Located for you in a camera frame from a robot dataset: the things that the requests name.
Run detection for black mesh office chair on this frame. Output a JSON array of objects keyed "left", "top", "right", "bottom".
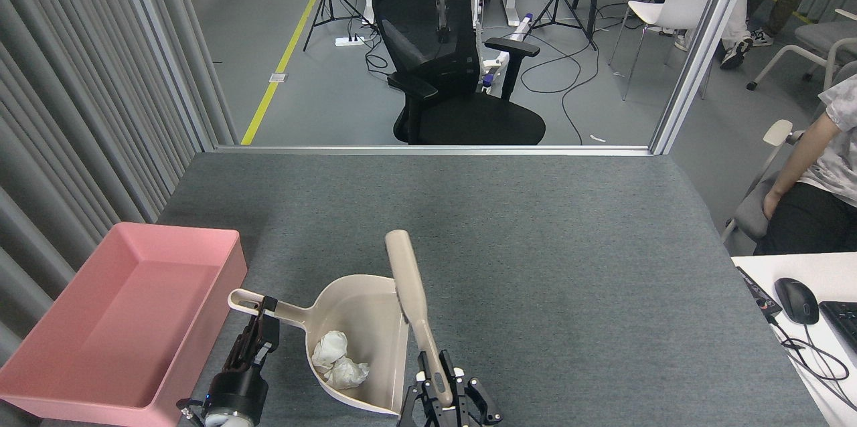
[{"left": 372, "top": 0, "right": 546, "bottom": 145}]

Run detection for white side desk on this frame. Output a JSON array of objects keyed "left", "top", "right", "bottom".
[{"left": 731, "top": 253, "right": 857, "bottom": 427}]

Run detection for silver frame rail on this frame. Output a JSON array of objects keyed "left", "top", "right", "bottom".
[{"left": 214, "top": 145, "right": 653, "bottom": 157}]

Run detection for black keyboard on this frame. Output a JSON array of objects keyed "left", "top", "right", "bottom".
[{"left": 818, "top": 301, "right": 857, "bottom": 351}]

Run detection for black desk cable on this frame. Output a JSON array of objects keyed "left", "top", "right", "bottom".
[{"left": 767, "top": 313, "right": 857, "bottom": 411}]

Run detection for black computer mouse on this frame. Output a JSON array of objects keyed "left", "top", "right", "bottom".
[{"left": 774, "top": 278, "right": 820, "bottom": 325}]

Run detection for white paper ball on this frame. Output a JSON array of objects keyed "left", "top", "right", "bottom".
[
  {"left": 326, "top": 357, "right": 370, "bottom": 390},
  {"left": 312, "top": 331, "right": 349, "bottom": 369}
]

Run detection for white plastic chair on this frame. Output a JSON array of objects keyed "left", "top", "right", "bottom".
[{"left": 608, "top": 0, "right": 718, "bottom": 101}]

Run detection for black floor cable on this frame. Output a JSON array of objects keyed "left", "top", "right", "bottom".
[
  {"left": 519, "top": 32, "right": 603, "bottom": 145},
  {"left": 364, "top": 29, "right": 396, "bottom": 78}
]

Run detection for white stand on wheels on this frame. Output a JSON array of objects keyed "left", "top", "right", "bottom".
[{"left": 465, "top": 0, "right": 536, "bottom": 93}]

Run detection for flat black device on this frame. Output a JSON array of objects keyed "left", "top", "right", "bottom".
[{"left": 736, "top": 266, "right": 783, "bottom": 319}]

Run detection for grey curtain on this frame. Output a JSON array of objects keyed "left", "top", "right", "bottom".
[{"left": 0, "top": 0, "right": 238, "bottom": 367}]

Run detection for beige plastic dustpan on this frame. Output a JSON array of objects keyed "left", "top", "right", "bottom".
[{"left": 228, "top": 273, "right": 410, "bottom": 416}]

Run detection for beige hand brush black bristles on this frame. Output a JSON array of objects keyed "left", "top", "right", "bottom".
[{"left": 385, "top": 230, "right": 454, "bottom": 409}]

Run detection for pink plastic bin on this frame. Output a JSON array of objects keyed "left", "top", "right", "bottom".
[{"left": 0, "top": 222, "right": 248, "bottom": 427}]

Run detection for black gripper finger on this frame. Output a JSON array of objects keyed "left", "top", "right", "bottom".
[
  {"left": 400, "top": 351, "right": 436, "bottom": 427},
  {"left": 248, "top": 296, "right": 281, "bottom": 374},
  {"left": 452, "top": 368, "right": 503, "bottom": 427},
  {"left": 224, "top": 317, "right": 258, "bottom": 371}
]

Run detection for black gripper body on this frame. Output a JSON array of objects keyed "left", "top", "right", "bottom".
[
  {"left": 416, "top": 407, "right": 469, "bottom": 427},
  {"left": 204, "top": 370, "right": 268, "bottom": 418}
]

